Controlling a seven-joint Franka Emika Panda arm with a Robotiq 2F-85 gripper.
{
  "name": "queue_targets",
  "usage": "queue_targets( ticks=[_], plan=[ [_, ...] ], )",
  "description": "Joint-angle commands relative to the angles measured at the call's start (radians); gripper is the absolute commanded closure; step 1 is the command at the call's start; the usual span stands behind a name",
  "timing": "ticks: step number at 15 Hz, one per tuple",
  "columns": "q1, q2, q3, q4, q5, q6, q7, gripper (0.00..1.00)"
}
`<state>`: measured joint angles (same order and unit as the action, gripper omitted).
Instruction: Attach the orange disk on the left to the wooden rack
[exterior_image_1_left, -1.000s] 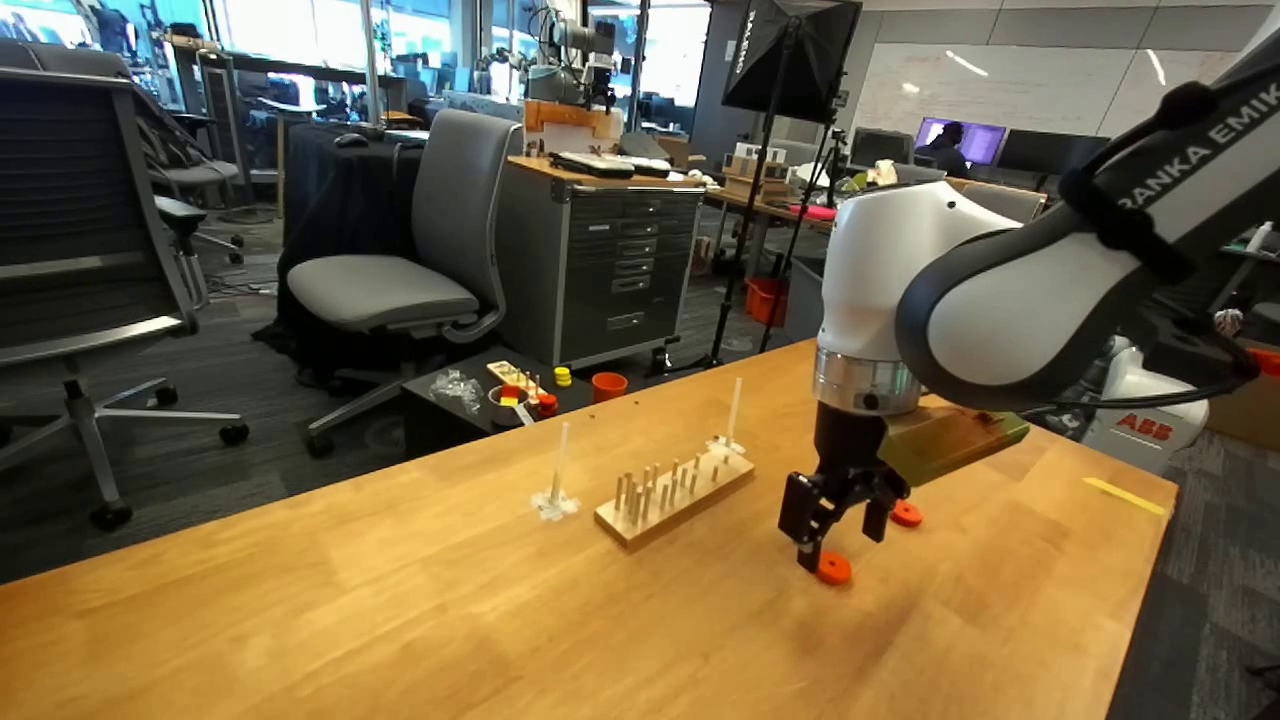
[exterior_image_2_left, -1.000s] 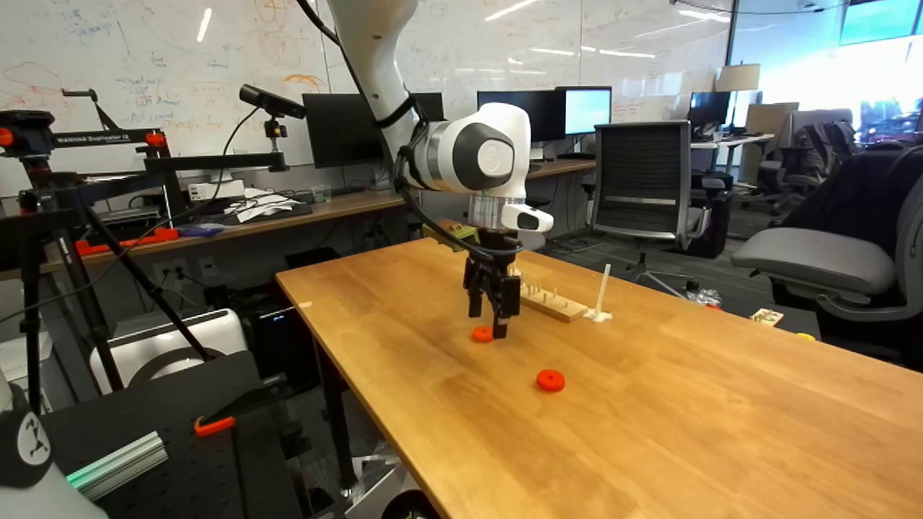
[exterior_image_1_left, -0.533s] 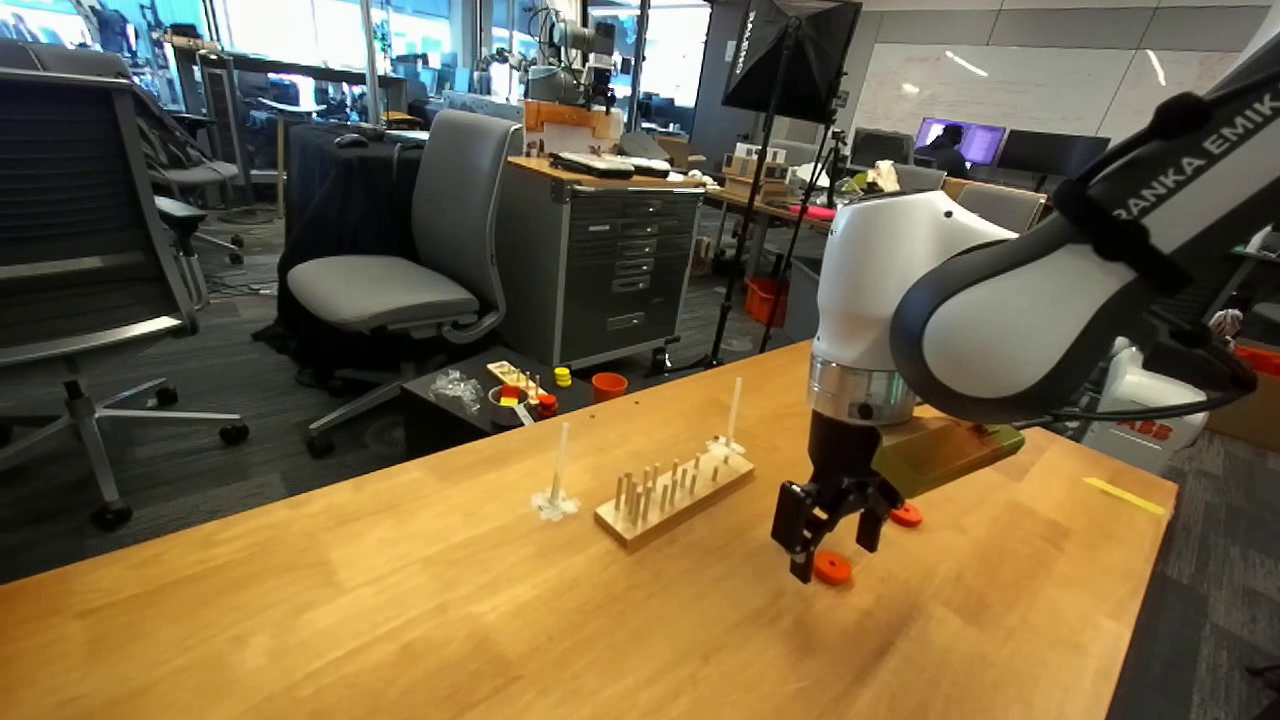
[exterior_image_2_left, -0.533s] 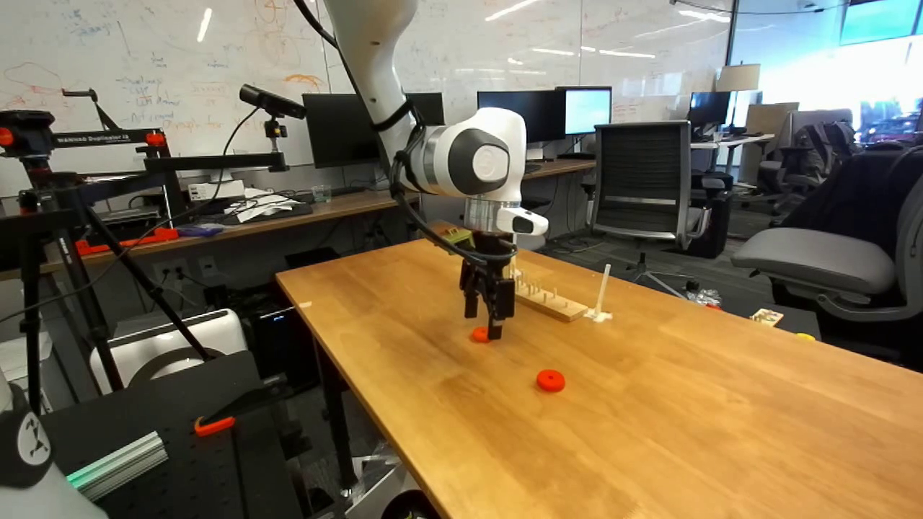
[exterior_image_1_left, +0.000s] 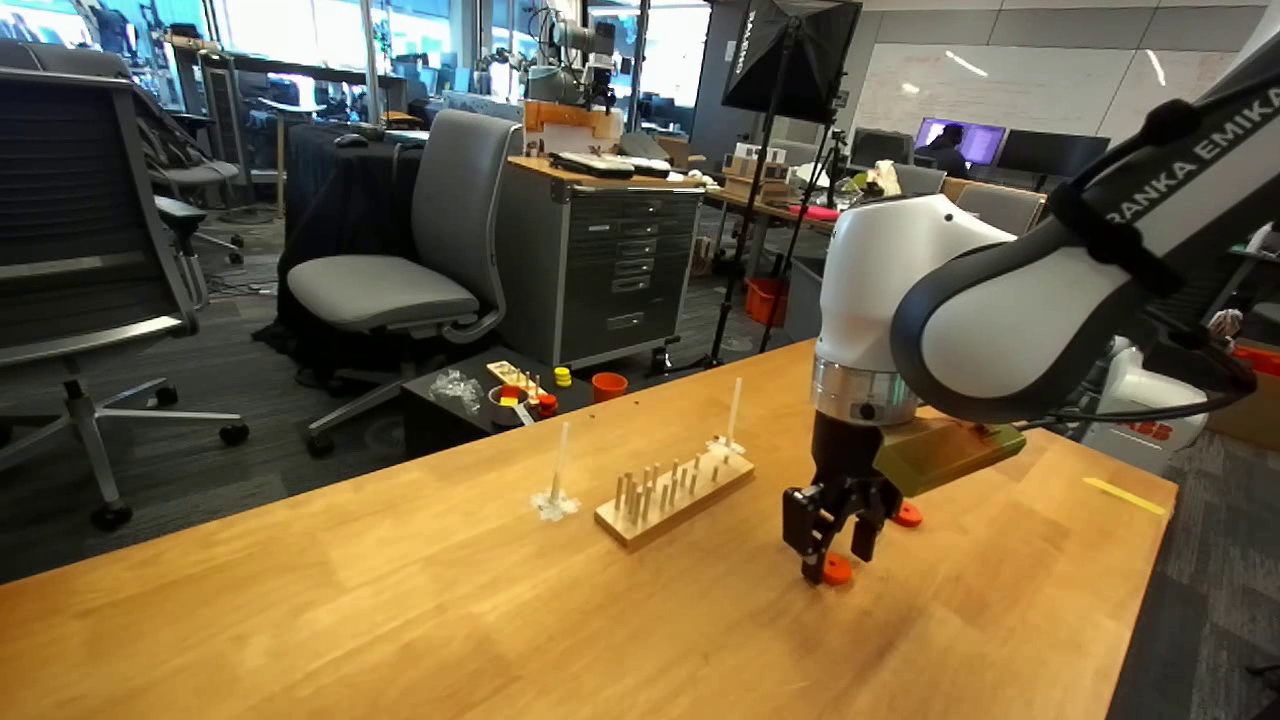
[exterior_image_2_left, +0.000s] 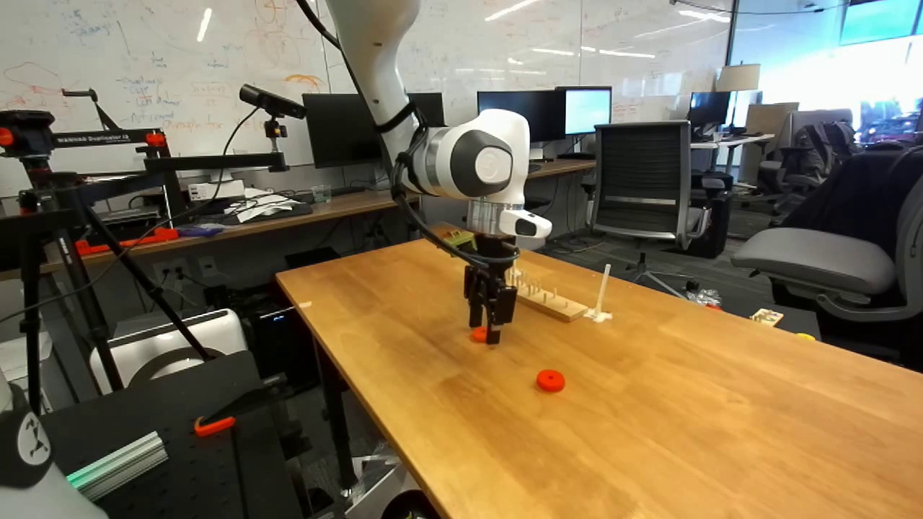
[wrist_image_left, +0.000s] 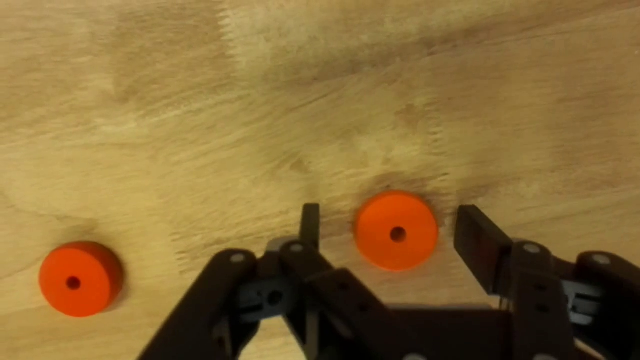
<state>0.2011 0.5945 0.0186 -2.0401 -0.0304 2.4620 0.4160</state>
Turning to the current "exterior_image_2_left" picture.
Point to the red tool on desk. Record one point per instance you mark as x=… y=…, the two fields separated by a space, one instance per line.
x=126 y=240

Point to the wooden rack with pegs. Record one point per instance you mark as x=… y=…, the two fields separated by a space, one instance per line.
x=565 y=307

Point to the white computer case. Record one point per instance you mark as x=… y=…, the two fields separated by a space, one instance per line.
x=162 y=346

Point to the small pale floor object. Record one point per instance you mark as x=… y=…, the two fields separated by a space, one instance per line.
x=765 y=315

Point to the small orange disk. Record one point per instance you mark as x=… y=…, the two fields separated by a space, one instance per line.
x=478 y=335

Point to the black table leg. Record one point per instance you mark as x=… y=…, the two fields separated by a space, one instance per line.
x=335 y=423

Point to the black camera on boom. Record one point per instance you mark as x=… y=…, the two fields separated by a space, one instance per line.
x=269 y=100

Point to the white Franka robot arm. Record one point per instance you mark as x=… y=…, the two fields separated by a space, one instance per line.
x=464 y=159

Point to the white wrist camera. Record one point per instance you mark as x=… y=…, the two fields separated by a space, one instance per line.
x=533 y=227

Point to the black computer monitor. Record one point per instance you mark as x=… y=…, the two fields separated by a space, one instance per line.
x=341 y=130

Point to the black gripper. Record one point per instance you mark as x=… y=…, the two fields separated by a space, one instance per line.
x=493 y=276

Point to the orange disk with hole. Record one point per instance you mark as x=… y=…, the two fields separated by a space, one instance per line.
x=550 y=381

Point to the aluminium bar with green light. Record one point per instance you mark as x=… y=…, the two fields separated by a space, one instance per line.
x=118 y=466

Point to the black tripod stand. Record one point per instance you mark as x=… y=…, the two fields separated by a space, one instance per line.
x=69 y=192

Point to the grey padded office chair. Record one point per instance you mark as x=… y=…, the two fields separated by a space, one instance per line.
x=847 y=250

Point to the long wooden desk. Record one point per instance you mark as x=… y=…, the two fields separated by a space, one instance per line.
x=291 y=221

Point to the black mesh office chair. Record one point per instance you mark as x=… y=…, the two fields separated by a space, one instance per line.
x=641 y=182

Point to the white papers pile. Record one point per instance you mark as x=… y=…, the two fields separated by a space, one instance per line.
x=252 y=202

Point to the dark background office chair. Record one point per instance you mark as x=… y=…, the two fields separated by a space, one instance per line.
x=811 y=154

